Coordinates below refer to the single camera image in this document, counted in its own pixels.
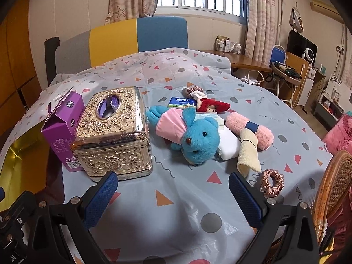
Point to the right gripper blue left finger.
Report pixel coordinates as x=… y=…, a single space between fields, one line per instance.
x=97 y=198

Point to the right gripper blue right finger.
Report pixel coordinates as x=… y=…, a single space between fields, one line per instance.
x=249 y=199

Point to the white wet wipes pack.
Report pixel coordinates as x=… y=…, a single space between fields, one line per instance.
x=229 y=143

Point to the pink towel blue band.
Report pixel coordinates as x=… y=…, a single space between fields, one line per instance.
x=237 y=122

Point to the blue Tempo tissue pack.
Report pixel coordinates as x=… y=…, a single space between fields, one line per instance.
x=177 y=102

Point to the pink satin scrunchie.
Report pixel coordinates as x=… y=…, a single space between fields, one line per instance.
x=272 y=183

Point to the cream rolled cloth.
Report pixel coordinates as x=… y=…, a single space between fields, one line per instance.
x=248 y=154

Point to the ornate gold tissue box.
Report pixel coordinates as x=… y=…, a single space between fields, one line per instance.
x=113 y=135

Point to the purple cardboard box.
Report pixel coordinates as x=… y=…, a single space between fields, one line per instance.
x=59 y=129

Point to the gold metal tin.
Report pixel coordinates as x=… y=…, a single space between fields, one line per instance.
x=25 y=166

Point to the wicker rattan chair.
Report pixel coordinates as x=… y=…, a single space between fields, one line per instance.
x=332 y=211

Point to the blue plush elephant toy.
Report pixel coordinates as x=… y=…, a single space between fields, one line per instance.
x=195 y=136

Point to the patterned plastic tablecloth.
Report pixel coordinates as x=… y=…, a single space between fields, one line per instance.
x=182 y=213

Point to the red hooded plush doll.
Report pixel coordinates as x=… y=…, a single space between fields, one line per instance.
x=206 y=105

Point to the white folded sock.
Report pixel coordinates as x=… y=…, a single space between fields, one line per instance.
x=197 y=95

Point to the brown scrunchie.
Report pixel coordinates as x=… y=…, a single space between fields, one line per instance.
x=185 y=91

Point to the small round side table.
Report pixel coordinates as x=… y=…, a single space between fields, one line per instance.
x=280 y=78

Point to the grey yellow blue sofa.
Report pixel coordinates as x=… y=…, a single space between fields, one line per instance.
x=104 y=43

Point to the blue folding chair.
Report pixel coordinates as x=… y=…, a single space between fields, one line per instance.
x=278 y=54

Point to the black television screen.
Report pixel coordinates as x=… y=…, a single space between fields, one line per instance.
x=301 y=47

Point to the right patterned curtain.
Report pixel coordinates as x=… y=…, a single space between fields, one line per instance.
x=261 y=30

